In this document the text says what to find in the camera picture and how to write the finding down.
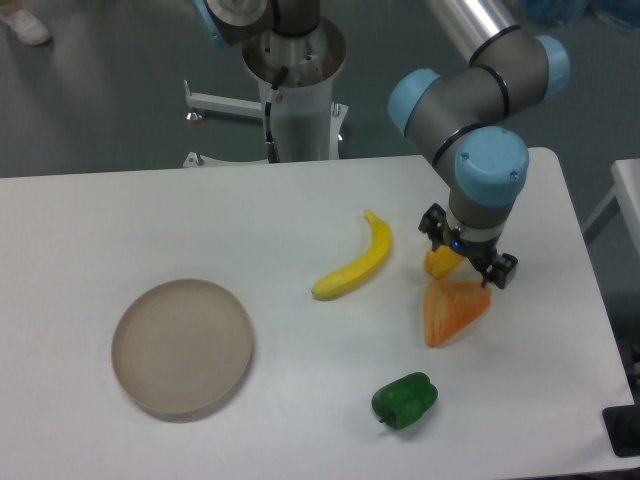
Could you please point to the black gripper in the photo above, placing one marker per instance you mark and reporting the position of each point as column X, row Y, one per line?
column 479, row 245

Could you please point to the yellow toy pepper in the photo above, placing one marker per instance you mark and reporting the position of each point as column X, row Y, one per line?
column 441, row 262

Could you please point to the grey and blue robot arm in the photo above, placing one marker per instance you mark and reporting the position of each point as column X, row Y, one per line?
column 454, row 122

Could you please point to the green toy pepper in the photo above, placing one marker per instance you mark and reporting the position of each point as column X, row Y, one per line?
column 404, row 401

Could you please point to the orange fruit wedge toy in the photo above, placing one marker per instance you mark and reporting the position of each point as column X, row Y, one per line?
column 449, row 306

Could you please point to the yellow toy banana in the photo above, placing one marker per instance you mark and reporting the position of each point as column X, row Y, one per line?
column 360, row 270

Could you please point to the white side table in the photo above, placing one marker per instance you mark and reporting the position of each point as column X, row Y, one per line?
column 622, row 197

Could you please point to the black device at table edge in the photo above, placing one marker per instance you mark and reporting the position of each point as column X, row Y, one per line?
column 622, row 426

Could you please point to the blue plastic bag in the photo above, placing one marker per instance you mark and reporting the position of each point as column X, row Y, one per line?
column 553, row 12

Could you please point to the beige round plate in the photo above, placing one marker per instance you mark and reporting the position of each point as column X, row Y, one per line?
column 182, row 349

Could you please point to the white shoe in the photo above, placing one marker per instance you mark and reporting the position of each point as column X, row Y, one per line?
column 27, row 28

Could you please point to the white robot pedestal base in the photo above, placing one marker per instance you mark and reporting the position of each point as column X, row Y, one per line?
column 301, row 120

